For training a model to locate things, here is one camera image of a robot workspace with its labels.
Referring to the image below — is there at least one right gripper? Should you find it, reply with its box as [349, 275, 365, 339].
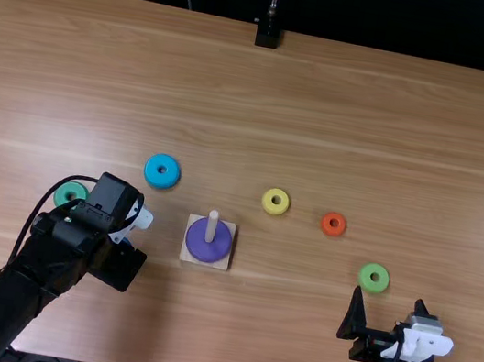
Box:
[332, 282, 436, 362]

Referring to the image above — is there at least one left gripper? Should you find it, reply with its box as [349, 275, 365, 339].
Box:
[66, 168, 161, 297]

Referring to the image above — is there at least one wooden peg base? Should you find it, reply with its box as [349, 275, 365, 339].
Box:
[177, 203, 243, 274]

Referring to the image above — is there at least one black clamp stand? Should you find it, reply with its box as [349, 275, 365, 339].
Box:
[241, 0, 292, 52]

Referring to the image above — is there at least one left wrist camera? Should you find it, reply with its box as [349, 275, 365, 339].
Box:
[108, 199, 157, 250]

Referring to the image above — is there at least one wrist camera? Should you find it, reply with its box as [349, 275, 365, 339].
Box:
[379, 306, 460, 362]
[108, 199, 157, 250]

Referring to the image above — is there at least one light green ring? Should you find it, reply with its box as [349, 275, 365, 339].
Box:
[355, 260, 393, 296]

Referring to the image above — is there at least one light blue ring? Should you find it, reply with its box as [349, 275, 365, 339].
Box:
[140, 150, 184, 193]

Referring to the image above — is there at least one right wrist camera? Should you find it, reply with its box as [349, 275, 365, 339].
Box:
[379, 306, 460, 362]

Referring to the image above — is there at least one dark green ring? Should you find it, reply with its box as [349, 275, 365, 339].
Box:
[51, 177, 94, 214]

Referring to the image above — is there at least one purple ring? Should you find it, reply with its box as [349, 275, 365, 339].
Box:
[181, 214, 237, 267]

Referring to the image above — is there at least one orange ring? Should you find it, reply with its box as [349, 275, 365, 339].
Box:
[319, 210, 350, 240]

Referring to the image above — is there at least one yellow ring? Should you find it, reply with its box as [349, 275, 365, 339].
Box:
[259, 186, 293, 218]

